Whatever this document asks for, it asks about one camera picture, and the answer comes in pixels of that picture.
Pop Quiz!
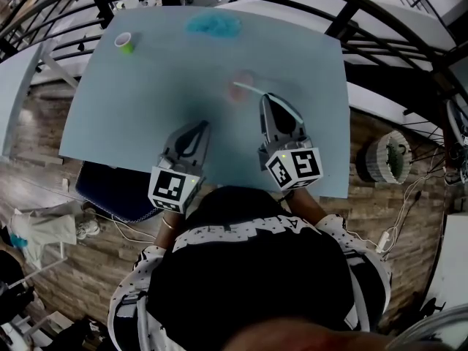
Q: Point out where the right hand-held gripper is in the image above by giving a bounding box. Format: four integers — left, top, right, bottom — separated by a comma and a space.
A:
257, 92, 325, 192

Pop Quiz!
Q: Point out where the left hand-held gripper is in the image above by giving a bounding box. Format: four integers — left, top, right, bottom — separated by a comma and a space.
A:
148, 119, 212, 214

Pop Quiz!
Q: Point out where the clear pink cup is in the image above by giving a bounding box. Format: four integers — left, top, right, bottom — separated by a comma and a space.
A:
225, 69, 257, 105

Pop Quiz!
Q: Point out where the person's right forearm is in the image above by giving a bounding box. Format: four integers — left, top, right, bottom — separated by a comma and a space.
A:
288, 187, 329, 226

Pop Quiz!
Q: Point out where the person's left forearm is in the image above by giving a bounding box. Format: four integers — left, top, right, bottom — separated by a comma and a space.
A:
155, 209, 184, 250

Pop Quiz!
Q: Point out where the green paper cup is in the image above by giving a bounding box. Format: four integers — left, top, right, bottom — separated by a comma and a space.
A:
113, 31, 136, 55

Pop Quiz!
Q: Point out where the white ribbed basket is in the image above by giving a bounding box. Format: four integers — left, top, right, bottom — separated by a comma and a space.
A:
356, 129, 412, 185

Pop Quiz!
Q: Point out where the white sneakers pair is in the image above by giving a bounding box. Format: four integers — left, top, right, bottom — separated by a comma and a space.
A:
75, 216, 101, 241

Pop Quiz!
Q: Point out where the blue fluffy cloth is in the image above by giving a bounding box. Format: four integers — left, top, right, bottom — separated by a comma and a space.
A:
185, 12, 244, 40

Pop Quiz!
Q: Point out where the person's black white shirt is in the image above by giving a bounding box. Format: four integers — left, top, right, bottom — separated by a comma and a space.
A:
107, 185, 393, 351

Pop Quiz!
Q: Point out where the white power adapter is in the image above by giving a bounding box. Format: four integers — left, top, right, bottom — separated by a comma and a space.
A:
375, 231, 391, 254

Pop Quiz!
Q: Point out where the white fabric bag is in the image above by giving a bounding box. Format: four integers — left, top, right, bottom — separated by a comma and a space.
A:
10, 200, 78, 266

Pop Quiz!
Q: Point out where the bicycle wheel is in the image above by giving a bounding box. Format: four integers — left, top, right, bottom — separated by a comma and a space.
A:
401, 97, 468, 186

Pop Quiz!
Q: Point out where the black metal railing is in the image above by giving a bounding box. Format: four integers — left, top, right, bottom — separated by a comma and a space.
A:
0, 0, 468, 98

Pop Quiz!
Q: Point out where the white table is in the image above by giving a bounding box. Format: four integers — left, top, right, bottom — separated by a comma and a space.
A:
0, 40, 80, 159

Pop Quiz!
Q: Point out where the teal plastic item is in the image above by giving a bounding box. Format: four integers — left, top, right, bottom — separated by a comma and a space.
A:
10, 232, 29, 250

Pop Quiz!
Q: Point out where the person's head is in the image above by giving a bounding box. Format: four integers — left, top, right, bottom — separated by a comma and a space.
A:
222, 316, 398, 351

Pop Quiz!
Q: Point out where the white cabinet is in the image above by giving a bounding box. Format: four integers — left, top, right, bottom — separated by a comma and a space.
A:
426, 213, 468, 306

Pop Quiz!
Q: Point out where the grey curved headset rim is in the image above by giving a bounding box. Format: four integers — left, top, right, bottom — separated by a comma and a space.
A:
390, 303, 468, 351

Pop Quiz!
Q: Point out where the white floor cable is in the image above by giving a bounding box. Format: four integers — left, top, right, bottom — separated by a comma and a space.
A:
93, 212, 158, 244

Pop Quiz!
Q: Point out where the white adapter cable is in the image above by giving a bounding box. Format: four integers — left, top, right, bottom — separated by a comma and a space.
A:
345, 173, 445, 259

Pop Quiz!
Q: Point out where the black cable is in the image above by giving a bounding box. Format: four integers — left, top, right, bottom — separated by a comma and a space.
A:
393, 190, 422, 243

